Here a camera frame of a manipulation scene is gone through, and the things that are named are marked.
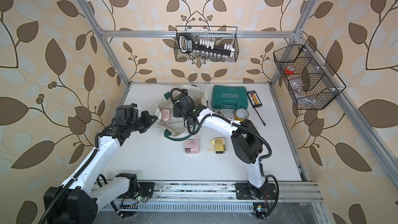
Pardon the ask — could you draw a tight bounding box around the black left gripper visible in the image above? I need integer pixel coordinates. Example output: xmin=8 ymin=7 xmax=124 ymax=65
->
xmin=126 ymin=110 xmax=157 ymax=133

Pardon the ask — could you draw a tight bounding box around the pink pencil sharpener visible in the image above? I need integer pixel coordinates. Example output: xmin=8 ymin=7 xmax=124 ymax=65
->
xmin=184 ymin=136 xmax=200 ymax=153
xmin=161 ymin=108 xmax=172 ymax=122

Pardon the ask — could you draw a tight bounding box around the cream floral tote bag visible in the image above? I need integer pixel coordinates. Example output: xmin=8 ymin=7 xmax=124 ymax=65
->
xmin=155 ymin=85 xmax=208 ymax=142

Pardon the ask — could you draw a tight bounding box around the yellow pencil sharpener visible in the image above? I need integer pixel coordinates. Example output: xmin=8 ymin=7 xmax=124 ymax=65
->
xmin=208 ymin=138 xmax=226 ymax=154

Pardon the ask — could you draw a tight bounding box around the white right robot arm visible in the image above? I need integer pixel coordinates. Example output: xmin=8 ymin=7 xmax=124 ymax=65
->
xmin=165 ymin=88 xmax=280 ymax=201

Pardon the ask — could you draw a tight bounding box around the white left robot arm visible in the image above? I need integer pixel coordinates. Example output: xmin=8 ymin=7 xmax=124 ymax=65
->
xmin=39 ymin=104 xmax=158 ymax=224

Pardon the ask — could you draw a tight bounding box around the green plastic tool case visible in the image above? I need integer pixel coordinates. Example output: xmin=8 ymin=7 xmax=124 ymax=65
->
xmin=211 ymin=85 xmax=248 ymax=110

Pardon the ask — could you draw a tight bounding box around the yellow tape roll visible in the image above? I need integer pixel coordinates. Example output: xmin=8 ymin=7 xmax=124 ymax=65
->
xmin=234 ymin=108 xmax=249 ymax=121

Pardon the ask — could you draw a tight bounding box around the black socket wrench set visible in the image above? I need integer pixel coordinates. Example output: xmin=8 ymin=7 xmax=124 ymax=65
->
xmin=176 ymin=34 xmax=236 ymax=56

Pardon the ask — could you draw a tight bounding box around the black parallel charging board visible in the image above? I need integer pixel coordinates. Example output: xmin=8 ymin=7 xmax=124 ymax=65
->
xmin=247 ymin=90 xmax=262 ymax=108

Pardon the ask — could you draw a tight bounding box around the red tape roll in basket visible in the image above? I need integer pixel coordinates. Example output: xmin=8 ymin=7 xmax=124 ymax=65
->
xmin=285 ymin=65 xmax=296 ymax=75

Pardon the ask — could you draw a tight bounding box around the red black power cable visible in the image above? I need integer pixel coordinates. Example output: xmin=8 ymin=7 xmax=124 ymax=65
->
xmin=255 ymin=107 xmax=267 ymax=127

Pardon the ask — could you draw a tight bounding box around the black wire basket back wall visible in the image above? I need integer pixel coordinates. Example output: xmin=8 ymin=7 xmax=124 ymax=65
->
xmin=174 ymin=25 xmax=239 ymax=63

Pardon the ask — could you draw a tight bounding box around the black wire basket wall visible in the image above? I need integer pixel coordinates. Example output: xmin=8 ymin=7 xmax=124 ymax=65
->
xmin=273 ymin=40 xmax=346 ymax=110
xmin=174 ymin=25 xmax=239 ymax=63

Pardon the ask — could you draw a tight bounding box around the black wire basket right wall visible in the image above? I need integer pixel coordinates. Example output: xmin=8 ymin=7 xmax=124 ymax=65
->
xmin=273 ymin=40 xmax=346 ymax=110

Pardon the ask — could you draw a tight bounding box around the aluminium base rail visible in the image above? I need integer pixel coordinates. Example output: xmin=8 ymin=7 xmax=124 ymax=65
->
xmin=138 ymin=180 xmax=324 ymax=203

